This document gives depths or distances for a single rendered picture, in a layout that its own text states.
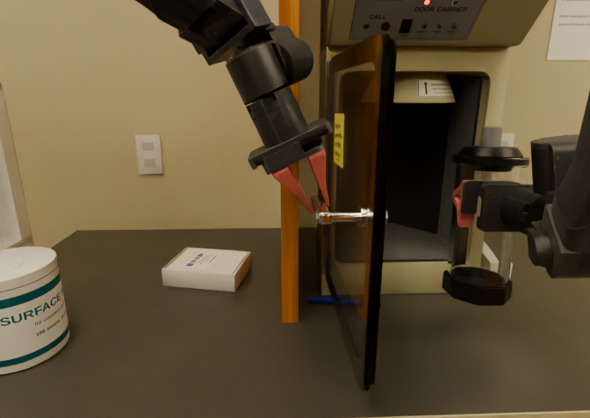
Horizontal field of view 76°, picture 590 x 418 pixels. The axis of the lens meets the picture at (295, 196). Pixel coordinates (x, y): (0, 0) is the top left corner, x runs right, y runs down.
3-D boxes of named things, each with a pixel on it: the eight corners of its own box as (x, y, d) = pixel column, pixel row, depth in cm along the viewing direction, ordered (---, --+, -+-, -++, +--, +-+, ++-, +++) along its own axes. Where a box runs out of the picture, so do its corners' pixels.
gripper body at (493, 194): (478, 182, 52) (510, 191, 45) (551, 183, 52) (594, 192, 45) (473, 227, 53) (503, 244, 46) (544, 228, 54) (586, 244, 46)
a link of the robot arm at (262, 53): (211, 60, 42) (248, 36, 39) (245, 50, 47) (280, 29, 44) (240, 118, 44) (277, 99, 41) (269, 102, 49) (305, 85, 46)
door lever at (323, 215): (348, 209, 51) (348, 190, 51) (364, 231, 42) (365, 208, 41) (307, 210, 51) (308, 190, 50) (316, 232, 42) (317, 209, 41)
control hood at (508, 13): (325, 46, 64) (327, -20, 61) (513, 46, 65) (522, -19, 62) (334, 36, 53) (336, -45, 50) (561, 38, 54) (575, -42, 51)
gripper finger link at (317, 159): (291, 213, 52) (261, 151, 49) (339, 190, 51) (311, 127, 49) (294, 230, 45) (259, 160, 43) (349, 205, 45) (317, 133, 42)
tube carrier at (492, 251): (430, 273, 68) (441, 153, 64) (490, 274, 68) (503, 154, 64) (458, 300, 57) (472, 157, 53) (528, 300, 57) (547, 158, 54)
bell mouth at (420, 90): (356, 101, 85) (357, 75, 83) (434, 101, 85) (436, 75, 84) (375, 103, 68) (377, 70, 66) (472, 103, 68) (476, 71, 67)
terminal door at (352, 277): (328, 277, 74) (334, 58, 63) (369, 399, 44) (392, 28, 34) (325, 277, 74) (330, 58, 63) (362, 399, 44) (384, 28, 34)
